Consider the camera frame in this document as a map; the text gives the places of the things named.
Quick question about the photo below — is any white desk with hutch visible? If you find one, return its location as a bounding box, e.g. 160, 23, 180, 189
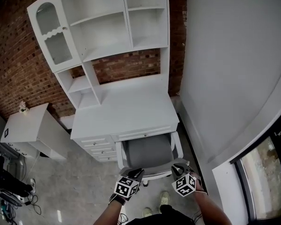
27, 0, 185, 164

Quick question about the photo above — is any small potted flower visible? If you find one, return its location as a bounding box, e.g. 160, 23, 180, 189
18, 100, 30, 116

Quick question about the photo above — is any black framed window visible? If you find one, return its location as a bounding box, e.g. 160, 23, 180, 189
229, 122, 281, 221

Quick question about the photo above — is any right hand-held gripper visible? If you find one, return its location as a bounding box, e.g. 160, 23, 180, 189
170, 163, 205, 198

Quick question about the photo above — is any person's left forearm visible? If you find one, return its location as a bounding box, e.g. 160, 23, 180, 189
92, 197, 125, 225

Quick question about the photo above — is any person's black clothing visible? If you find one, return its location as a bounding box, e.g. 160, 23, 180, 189
128, 204, 200, 225

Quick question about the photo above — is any bundle of cables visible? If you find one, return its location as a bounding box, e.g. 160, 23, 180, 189
0, 200, 16, 225

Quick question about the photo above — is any black floor cable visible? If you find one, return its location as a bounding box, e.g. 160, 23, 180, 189
25, 195, 42, 215

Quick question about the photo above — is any person's right shoe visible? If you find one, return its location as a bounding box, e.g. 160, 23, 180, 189
159, 191, 171, 207

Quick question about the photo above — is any person's right forearm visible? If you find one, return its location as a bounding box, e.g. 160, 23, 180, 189
193, 191, 229, 225

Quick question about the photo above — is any thin white cable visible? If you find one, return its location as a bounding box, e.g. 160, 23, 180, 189
25, 151, 42, 182

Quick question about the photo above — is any grey and white chair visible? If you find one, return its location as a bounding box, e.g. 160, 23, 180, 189
115, 131, 190, 187

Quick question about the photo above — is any small white side table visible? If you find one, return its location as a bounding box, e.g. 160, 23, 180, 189
0, 103, 72, 161

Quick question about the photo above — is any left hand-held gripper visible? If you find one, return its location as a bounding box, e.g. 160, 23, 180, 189
114, 167, 145, 201

